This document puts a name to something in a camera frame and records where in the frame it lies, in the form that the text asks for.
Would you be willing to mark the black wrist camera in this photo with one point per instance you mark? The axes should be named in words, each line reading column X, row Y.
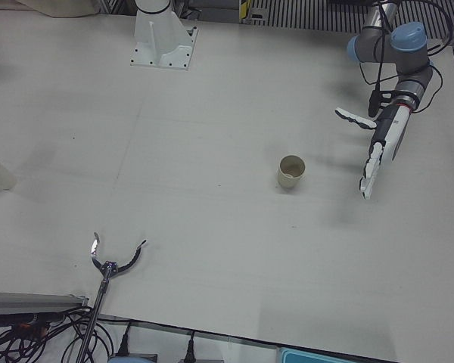
column 374, row 102

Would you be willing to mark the metal reacher grabber tool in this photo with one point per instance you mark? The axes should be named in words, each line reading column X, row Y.
column 109, row 267

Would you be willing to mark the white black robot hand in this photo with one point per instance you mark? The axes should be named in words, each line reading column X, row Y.
column 391, row 128

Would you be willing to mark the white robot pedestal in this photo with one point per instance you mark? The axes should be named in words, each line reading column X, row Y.
column 155, row 38

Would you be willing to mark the teal plastic box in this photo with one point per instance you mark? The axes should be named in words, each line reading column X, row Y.
column 318, row 357

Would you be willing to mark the yellow black hazard stripe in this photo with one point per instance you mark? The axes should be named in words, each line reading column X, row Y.
column 244, row 7

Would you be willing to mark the aluminium profile rail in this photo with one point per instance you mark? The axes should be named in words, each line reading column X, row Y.
column 30, row 300

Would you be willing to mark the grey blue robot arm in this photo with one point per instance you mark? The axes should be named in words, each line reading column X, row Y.
column 408, row 41

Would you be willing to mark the ribbed metal grille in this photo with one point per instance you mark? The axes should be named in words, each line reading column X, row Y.
column 306, row 11

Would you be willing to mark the beige paper cup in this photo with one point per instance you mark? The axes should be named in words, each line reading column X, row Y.
column 0, row 177
column 287, row 183

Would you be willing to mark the light blue rounded device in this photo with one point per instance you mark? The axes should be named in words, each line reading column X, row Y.
column 132, row 359

